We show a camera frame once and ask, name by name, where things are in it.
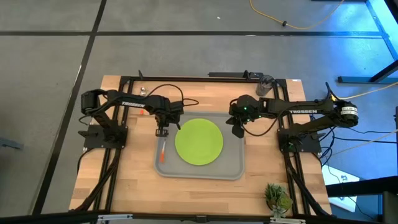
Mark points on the black flat bar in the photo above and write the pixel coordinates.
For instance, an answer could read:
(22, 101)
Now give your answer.
(230, 74)

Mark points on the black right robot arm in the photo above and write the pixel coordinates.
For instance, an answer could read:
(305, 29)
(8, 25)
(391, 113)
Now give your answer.
(298, 111)

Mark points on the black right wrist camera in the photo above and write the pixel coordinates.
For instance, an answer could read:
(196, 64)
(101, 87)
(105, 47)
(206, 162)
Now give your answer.
(247, 101)

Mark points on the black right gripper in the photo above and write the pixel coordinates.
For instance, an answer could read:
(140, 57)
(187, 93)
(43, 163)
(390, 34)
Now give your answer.
(244, 113)

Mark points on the green round plate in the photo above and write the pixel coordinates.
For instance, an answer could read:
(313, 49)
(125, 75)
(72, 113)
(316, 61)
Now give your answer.
(199, 141)

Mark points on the small black frame hook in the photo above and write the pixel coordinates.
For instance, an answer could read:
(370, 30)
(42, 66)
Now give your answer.
(140, 74)

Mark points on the white printed paper sheet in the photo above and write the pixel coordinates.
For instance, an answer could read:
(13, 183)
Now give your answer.
(342, 183)

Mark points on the dark desk frame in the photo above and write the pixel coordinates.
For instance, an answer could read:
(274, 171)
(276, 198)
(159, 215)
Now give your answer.
(377, 21)

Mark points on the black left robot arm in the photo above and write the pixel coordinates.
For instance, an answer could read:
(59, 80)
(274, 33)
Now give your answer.
(133, 104)

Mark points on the silver metal bracket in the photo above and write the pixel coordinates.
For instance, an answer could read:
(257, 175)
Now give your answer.
(287, 221)
(115, 217)

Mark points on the black aluminium table frame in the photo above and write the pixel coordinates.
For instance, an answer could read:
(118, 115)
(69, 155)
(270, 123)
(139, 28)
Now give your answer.
(174, 79)

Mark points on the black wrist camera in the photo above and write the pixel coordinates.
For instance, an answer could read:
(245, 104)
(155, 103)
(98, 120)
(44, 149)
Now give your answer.
(177, 107)
(247, 101)

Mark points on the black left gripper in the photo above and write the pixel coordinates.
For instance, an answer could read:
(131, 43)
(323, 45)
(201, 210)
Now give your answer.
(169, 115)

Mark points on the grey plastic tray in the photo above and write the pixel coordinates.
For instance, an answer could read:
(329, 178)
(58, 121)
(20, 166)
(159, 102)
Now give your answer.
(230, 161)

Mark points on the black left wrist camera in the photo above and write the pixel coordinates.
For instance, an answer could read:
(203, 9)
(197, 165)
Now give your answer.
(177, 107)

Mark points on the small succulent plant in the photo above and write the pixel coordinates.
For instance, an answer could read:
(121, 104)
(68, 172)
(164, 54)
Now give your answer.
(276, 196)

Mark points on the grey translucent cup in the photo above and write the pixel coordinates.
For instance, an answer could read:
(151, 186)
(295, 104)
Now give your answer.
(265, 88)

